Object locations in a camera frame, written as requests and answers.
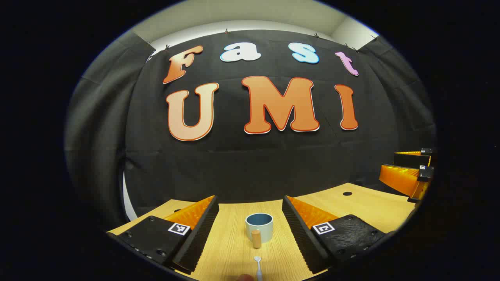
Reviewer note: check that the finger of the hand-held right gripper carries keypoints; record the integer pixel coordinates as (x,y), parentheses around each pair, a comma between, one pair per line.
(402,179)
(410,159)

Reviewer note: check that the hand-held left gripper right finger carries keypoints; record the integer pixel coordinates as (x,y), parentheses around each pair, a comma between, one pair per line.
(302,238)

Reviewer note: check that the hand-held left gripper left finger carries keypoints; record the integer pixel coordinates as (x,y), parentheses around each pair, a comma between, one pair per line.
(197,238)

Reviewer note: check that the light blue toothbrush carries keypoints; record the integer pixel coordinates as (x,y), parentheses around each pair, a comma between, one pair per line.
(258,269)

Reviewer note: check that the wooden desktop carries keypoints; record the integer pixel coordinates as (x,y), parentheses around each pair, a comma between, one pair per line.
(230,249)

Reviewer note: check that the dark grey curtain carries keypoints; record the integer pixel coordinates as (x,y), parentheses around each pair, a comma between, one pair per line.
(97,128)
(402,86)

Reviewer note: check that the black backdrop cloth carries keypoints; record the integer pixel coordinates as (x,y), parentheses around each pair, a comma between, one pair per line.
(250,168)

